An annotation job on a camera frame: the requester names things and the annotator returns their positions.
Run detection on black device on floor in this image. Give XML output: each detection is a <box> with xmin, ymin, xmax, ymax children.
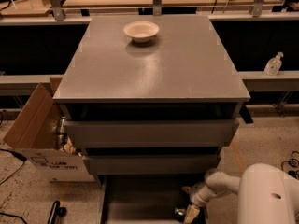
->
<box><xmin>47</xmin><ymin>201</ymin><xmax>67</xmax><ymax>224</ymax></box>

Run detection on brown cardboard box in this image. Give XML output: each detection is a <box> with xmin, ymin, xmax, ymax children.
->
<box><xmin>3</xmin><ymin>83</ymin><xmax>94</xmax><ymax>182</ymax></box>

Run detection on grey open bottom drawer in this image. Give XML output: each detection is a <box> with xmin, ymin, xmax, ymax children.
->
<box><xmin>100</xmin><ymin>174</ymin><xmax>203</xmax><ymax>224</ymax></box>

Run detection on cans inside cardboard box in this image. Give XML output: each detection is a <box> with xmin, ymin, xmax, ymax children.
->
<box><xmin>57</xmin><ymin>117</ymin><xmax>82</xmax><ymax>157</ymax></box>

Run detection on clear sanitizer pump bottle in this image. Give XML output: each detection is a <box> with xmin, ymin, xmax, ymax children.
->
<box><xmin>264</xmin><ymin>52</ymin><xmax>284</xmax><ymax>76</ymax></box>

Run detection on grey middle drawer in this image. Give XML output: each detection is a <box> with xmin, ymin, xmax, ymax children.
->
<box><xmin>83</xmin><ymin>154</ymin><xmax>220</xmax><ymax>175</ymax></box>

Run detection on white bowl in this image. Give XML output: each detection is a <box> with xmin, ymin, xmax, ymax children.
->
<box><xmin>123</xmin><ymin>21</ymin><xmax>160</xmax><ymax>43</ymax></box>

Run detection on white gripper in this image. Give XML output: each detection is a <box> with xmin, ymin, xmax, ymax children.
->
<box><xmin>181</xmin><ymin>184</ymin><xmax>208</xmax><ymax>224</ymax></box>

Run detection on black cable left floor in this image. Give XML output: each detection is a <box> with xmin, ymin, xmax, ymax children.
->
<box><xmin>0</xmin><ymin>148</ymin><xmax>28</xmax><ymax>187</ymax></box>

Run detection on metal railing frame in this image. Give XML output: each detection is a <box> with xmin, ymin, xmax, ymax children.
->
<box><xmin>0</xmin><ymin>0</ymin><xmax>299</xmax><ymax>26</ymax></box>

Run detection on grey drawer cabinet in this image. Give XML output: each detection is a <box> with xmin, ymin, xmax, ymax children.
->
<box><xmin>52</xmin><ymin>14</ymin><xmax>251</xmax><ymax>224</ymax></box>

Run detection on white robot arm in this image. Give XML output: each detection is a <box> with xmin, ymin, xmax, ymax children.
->
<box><xmin>182</xmin><ymin>163</ymin><xmax>299</xmax><ymax>224</ymax></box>

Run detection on grey top drawer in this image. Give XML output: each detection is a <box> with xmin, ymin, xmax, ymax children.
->
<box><xmin>65</xmin><ymin>119</ymin><xmax>239</xmax><ymax>148</ymax></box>

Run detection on green soda can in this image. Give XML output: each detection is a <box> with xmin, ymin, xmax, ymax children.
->
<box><xmin>174</xmin><ymin>205</ymin><xmax>188</xmax><ymax>222</ymax></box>

